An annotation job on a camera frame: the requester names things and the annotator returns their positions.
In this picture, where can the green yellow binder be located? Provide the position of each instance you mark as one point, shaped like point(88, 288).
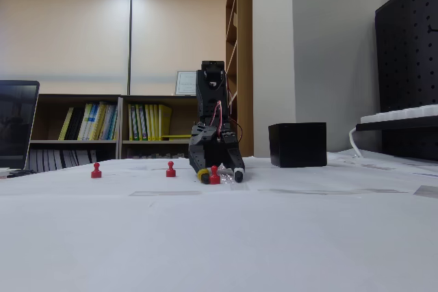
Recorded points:
point(131, 122)
point(139, 122)

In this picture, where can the beige roller blind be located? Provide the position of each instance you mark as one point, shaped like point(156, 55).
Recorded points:
point(178, 32)
point(65, 32)

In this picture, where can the wide yellow binder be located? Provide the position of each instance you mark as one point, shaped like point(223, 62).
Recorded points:
point(165, 121)

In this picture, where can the red ball bottom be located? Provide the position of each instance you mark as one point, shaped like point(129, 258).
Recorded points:
point(214, 178)

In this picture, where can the small white object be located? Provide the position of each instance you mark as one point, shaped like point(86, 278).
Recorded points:
point(2, 172)

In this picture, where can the flat yellow folder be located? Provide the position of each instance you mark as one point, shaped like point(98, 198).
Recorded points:
point(178, 136)

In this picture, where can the dark laptop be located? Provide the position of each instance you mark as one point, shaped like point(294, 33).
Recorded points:
point(15, 124)

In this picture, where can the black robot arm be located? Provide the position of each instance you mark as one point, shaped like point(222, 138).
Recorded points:
point(207, 100)

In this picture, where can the pale striped book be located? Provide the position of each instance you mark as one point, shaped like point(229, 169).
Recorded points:
point(111, 122)

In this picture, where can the black pegboard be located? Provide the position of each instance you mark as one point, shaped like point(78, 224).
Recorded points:
point(407, 66)

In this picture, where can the slanted yellow book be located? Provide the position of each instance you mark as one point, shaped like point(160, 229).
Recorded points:
point(65, 124)

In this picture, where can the long clear tape strip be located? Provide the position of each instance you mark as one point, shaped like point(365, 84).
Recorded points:
point(325, 191)

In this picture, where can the yellow white book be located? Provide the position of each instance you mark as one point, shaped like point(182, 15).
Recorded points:
point(84, 122)

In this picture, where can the low wooden bookshelf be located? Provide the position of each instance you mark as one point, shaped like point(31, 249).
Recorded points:
point(77, 141)
point(154, 142)

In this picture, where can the white paper table cover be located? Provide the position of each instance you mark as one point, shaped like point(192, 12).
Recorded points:
point(205, 237)

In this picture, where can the blue white book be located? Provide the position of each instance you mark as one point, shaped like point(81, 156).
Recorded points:
point(92, 121)

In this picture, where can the grey file binders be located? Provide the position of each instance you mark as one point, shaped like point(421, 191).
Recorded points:
point(58, 160)

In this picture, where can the black pegboard hook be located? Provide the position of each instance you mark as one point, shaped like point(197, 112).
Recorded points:
point(433, 29)

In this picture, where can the crumpled clear plastic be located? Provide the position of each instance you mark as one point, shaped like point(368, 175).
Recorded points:
point(226, 175)

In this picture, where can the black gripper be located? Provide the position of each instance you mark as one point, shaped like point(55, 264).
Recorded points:
point(213, 148)

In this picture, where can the red ball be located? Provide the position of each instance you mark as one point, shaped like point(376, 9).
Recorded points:
point(214, 178)
point(170, 172)
point(96, 173)

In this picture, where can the black books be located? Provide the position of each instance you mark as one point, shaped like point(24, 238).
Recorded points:
point(76, 122)

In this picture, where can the tall wooden bookshelf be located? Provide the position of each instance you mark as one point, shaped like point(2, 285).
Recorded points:
point(244, 66)

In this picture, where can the black open box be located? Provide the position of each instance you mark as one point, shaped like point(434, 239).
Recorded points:
point(297, 145)

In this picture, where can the black metal shelf rail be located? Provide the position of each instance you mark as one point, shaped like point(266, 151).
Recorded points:
point(393, 125)

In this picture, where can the framed certificate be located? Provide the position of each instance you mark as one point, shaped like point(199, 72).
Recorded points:
point(186, 83)

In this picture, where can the white power strip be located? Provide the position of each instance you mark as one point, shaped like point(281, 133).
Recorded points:
point(403, 112)

